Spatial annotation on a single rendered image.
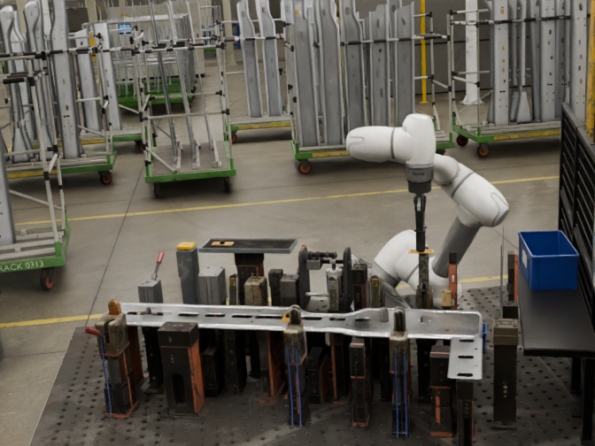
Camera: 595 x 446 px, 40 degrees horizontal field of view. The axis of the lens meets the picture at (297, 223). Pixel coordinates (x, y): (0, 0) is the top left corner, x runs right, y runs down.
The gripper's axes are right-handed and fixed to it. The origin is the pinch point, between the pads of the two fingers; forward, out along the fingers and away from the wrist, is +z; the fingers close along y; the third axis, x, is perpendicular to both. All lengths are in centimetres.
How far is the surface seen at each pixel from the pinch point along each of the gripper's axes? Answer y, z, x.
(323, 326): 6.4, 29.3, -32.9
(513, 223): -459, 128, 48
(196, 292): -32, 33, -93
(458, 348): 20.5, 29.2, 12.6
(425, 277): -14.6, 18.6, 0.4
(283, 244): -34, 13, -55
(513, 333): 16.9, 25.0, 29.3
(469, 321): -0.8, 29.1, 15.9
